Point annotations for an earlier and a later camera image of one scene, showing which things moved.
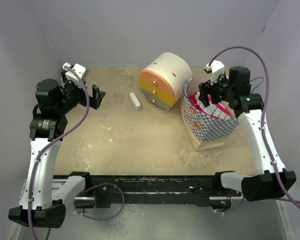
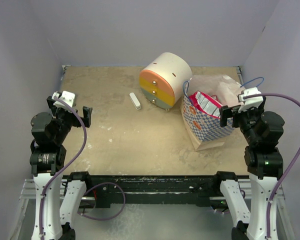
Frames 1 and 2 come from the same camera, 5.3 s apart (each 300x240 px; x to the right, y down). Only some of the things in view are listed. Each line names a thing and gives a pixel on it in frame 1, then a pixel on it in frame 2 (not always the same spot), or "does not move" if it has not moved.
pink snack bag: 217,110 does not move
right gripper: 206,88 → 227,112
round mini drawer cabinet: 165,80 does not move
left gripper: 94,100 → 83,121
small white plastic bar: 135,101 does not move
